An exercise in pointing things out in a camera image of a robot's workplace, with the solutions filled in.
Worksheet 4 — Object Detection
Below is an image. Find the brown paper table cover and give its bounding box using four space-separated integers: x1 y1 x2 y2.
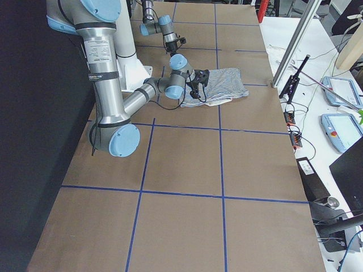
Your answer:
27 3 325 271

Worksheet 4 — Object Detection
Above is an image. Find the blue teach pendant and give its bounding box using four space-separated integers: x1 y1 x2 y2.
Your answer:
320 114 362 153
322 76 362 108

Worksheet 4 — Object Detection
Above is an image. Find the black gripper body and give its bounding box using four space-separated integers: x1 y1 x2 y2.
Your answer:
165 41 178 56
188 81 201 99

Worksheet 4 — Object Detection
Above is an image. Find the aluminium frame post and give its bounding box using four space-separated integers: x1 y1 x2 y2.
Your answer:
271 0 322 88

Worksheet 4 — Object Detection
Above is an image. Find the near blue teach pendant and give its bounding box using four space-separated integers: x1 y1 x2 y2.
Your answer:
320 114 362 153

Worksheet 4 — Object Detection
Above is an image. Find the wooden board leaning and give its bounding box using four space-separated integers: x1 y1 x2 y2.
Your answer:
336 18 362 70

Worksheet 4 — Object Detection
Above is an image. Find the metal reacher grabber tool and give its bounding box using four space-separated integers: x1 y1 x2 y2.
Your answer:
300 71 362 125

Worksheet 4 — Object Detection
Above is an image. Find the orange black usb hub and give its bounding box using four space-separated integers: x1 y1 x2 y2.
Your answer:
284 111 296 126

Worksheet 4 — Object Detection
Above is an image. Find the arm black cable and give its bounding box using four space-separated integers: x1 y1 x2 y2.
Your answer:
154 70 208 111

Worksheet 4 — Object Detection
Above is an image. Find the black monitor right side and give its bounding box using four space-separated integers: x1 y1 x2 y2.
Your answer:
329 138 363 210

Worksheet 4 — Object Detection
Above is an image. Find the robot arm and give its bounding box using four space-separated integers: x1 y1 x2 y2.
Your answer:
140 1 186 56
47 1 209 157

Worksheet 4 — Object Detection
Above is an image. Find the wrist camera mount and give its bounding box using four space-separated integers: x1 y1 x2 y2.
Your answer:
193 69 210 87
177 35 187 45

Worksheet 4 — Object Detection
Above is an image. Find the far blue teach pendant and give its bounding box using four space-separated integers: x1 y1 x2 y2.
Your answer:
322 76 362 108

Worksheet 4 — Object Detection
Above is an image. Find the black camera tripod stand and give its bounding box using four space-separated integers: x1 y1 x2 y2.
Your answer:
279 54 310 104

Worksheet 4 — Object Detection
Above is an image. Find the black monitor arm base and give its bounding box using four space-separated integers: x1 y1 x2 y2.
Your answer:
309 202 362 253

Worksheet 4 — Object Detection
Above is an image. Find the red object at edge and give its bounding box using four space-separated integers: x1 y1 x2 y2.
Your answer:
258 0 269 23

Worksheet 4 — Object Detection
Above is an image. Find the navy white striped polo shirt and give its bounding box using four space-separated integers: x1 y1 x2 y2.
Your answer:
181 68 250 108

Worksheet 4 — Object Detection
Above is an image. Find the black box white label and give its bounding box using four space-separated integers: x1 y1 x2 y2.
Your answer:
296 157 330 202

